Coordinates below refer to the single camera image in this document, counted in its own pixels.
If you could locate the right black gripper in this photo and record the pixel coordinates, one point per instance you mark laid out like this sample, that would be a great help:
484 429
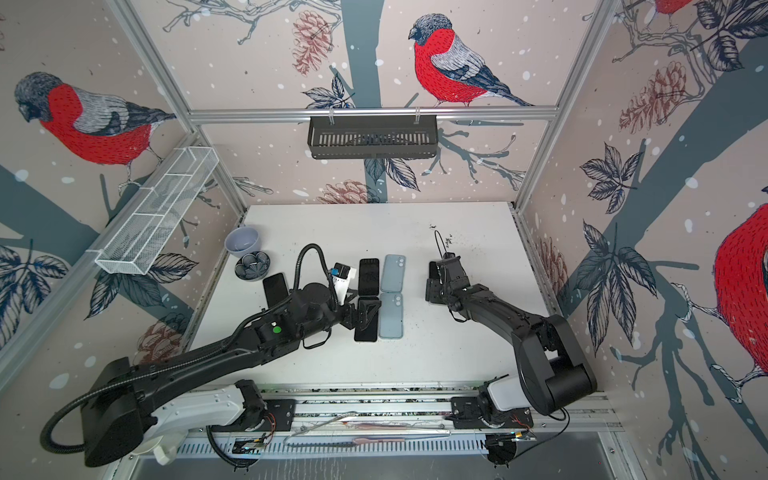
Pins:
433 287

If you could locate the black phone from case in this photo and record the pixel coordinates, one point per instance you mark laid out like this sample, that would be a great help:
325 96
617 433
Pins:
366 328

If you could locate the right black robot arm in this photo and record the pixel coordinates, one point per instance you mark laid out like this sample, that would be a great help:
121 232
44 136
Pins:
551 366

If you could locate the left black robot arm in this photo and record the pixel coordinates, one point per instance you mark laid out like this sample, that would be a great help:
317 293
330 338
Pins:
123 406

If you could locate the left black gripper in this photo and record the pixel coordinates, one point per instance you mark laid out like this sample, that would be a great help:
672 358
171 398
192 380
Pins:
362 319

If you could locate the light blue phone case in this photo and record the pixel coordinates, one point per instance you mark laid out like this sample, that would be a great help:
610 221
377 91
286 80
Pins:
391 316

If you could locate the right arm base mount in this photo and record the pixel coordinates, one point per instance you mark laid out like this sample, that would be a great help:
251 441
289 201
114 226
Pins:
478 413

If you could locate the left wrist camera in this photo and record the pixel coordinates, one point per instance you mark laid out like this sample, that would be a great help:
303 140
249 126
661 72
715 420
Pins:
342 275

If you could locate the dark grey flower dish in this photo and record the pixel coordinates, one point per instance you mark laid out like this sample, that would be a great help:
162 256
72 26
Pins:
253 266

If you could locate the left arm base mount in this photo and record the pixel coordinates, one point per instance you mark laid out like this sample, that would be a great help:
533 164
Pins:
276 415

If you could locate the lavender bowl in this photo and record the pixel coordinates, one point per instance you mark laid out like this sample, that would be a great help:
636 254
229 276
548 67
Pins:
242 241

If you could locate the black wire wall basket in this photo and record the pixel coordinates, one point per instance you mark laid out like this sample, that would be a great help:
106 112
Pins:
373 137

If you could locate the aluminium front rail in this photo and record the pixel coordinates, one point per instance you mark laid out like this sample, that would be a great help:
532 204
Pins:
351 420

